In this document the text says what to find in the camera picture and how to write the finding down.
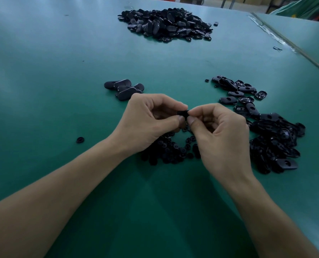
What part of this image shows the person's right hand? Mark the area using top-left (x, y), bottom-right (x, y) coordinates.
top-left (186, 103), bottom-right (255, 186)

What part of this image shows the person's left forearm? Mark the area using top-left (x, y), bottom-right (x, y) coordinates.
top-left (0, 138), bottom-right (132, 258)

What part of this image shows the pile of small black buttons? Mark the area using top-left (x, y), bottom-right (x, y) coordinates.
top-left (139, 123), bottom-right (202, 166)

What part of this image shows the pile of black oval shells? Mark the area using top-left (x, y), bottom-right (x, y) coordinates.
top-left (211, 76), bottom-right (306, 175)

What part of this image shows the green striped bag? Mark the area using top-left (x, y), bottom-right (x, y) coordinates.
top-left (270, 0), bottom-right (319, 19)

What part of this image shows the person's right forearm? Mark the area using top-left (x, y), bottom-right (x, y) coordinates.
top-left (229, 172), bottom-right (319, 258)

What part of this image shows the person's left hand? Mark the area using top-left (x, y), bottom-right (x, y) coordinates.
top-left (108, 93), bottom-right (189, 158)

